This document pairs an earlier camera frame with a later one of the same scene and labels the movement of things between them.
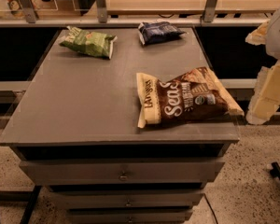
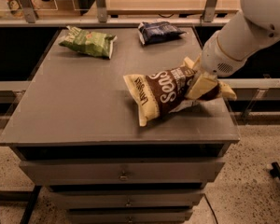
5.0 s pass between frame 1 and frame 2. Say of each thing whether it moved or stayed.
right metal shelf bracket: stayed
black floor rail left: stayed
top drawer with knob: stayed
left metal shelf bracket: stayed
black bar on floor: stayed
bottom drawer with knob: stayed
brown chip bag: moved
